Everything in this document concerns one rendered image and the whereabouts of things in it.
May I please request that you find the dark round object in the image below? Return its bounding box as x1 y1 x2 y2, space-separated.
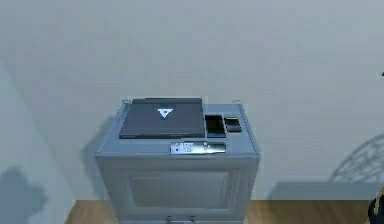
367 187 384 224

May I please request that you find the grey bedside cabinet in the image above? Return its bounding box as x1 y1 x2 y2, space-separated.
94 98 262 224

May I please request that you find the silver remote control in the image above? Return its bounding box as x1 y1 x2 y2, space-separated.
169 141 227 156

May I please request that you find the black cellphone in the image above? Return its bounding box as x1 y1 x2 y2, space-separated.
204 114 227 139

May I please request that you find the black and yellow small box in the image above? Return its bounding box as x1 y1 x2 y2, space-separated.
223 116 243 134

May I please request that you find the dark grey closed laptop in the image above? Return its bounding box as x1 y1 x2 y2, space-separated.
118 97 206 140

